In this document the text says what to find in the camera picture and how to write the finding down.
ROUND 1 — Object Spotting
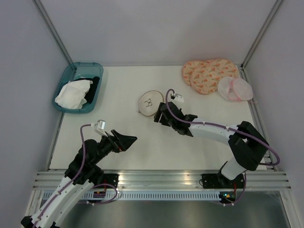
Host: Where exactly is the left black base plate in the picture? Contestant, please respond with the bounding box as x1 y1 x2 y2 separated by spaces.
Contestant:
93 173 119 191

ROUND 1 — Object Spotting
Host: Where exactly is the white slotted cable duct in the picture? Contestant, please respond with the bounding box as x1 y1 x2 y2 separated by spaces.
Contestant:
41 191 223 201

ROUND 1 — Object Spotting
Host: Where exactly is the left aluminium frame post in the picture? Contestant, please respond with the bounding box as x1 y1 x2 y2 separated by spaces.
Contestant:
32 0 73 64

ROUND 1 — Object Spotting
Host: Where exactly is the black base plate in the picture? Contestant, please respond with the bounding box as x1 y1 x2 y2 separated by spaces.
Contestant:
201 173 245 189
93 173 119 191

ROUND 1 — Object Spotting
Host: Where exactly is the pink trimmed mesh laundry bag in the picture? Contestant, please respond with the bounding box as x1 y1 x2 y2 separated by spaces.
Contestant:
218 77 255 103

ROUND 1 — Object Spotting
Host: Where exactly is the right side aluminium rail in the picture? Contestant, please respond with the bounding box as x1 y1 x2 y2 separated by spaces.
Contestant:
238 66 276 163

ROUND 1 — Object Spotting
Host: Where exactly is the aluminium front rail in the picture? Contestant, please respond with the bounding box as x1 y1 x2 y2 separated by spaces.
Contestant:
33 170 291 191

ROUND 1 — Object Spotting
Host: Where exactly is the right aluminium frame post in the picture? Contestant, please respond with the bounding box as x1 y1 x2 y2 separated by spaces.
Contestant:
240 0 285 70

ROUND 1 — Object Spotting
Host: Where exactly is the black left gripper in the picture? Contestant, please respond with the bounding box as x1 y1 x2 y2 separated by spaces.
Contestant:
91 129 137 166

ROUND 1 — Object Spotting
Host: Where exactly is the teal plastic bin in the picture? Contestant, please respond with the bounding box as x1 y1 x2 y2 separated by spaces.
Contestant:
53 62 104 114

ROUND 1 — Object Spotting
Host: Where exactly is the white cloth in bin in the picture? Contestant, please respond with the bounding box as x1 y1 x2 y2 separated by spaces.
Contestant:
55 80 90 109

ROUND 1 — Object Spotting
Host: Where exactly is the black garment in bin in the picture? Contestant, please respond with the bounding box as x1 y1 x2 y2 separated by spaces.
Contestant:
85 76 100 104

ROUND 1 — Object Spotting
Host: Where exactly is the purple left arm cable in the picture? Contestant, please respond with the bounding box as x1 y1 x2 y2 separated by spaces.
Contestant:
32 123 119 228

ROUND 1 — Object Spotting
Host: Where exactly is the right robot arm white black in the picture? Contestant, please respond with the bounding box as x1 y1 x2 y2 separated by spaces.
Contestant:
154 102 269 188

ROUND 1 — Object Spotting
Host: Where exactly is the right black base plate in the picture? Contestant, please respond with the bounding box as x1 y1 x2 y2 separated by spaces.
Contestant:
201 173 245 189

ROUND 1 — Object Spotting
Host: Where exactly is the orange floral laundry bag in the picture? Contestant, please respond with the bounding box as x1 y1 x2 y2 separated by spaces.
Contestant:
181 58 239 95

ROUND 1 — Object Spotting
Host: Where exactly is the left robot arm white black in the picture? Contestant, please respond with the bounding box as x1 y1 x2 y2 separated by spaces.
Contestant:
21 130 137 228

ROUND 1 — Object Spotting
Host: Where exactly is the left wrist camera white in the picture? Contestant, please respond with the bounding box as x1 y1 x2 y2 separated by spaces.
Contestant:
94 120 108 136

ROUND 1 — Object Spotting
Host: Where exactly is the aluminium frame post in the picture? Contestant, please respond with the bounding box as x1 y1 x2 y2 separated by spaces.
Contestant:
240 0 285 70
32 0 73 64

